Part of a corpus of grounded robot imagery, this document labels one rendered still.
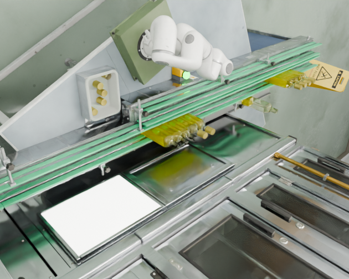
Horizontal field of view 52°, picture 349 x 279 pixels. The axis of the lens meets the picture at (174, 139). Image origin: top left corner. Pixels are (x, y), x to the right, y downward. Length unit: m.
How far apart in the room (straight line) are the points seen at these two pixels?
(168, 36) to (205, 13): 0.90
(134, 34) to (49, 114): 0.54
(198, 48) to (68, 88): 0.67
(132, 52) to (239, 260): 1.05
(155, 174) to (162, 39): 0.71
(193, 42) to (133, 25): 0.46
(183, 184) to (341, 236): 0.70
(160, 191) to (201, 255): 0.37
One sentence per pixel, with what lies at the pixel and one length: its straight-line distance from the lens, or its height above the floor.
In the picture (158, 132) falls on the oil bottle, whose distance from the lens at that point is 1.80.
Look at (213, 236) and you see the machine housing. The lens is 1.52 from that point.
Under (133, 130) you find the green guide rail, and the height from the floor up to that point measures 0.94.
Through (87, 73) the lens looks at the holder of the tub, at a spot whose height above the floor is 0.80.
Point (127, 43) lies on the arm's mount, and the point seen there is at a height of 0.84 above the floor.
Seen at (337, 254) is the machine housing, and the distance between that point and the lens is 1.54.
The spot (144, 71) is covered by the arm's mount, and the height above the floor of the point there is 0.84.
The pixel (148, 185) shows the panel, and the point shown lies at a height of 1.15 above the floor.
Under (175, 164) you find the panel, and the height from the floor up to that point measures 1.11.
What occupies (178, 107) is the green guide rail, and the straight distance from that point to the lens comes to 1.98.
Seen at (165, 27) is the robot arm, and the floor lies 1.24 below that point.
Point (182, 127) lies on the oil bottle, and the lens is 1.84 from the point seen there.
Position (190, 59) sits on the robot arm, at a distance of 1.35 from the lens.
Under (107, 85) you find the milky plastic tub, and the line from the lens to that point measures 1.83.
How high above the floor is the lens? 2.22
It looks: 39 degrees down
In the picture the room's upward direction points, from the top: 118 degrees clockwise
